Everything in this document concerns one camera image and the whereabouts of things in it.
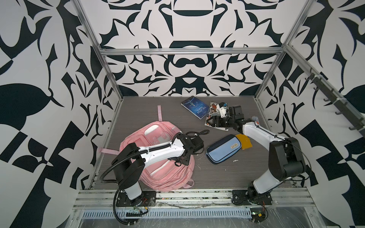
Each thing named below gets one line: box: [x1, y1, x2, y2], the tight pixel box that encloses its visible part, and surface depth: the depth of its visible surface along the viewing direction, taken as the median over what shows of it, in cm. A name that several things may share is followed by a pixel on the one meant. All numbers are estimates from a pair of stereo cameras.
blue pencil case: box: [205, 134, 242, 165], surface depth 90 cm
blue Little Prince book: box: [181, 95, 210, 120], surface depth 114 cm
